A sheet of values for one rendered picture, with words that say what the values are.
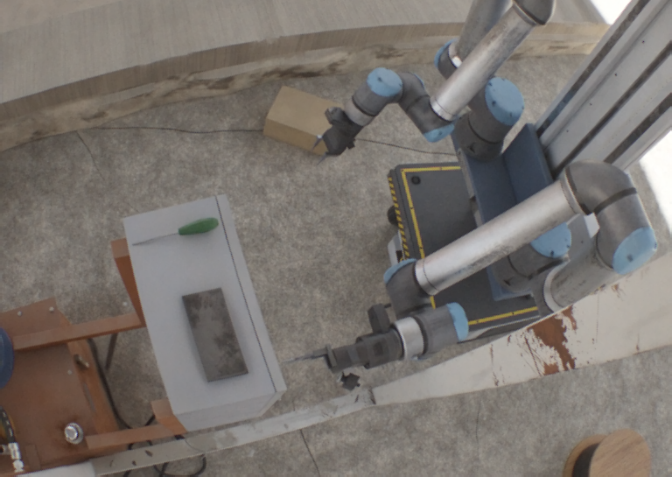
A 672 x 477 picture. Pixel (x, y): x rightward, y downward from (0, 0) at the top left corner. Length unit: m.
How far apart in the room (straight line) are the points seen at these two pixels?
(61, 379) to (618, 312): 1.57
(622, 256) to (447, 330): 0.43
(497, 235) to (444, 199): 1.14
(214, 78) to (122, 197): 0.67
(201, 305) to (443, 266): 0.54
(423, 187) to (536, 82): 1.38
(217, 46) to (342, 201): 0.87
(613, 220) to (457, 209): 1.33
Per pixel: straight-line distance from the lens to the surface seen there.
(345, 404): 2.16
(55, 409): 1.80
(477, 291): 2.34
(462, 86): 1.64
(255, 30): 2.70
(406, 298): 1.42
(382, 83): 1.65
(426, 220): 2.36
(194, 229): 1.16
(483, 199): 2.01
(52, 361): 1.82
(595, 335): 0.56
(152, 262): 1.16
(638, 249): 1.18
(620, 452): 2.75
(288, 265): 2.51
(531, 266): 1.76
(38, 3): 3.01
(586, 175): 1.22
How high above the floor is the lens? 2.34
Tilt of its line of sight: 63 degrees down
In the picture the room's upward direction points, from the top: 25 degrees clockwise
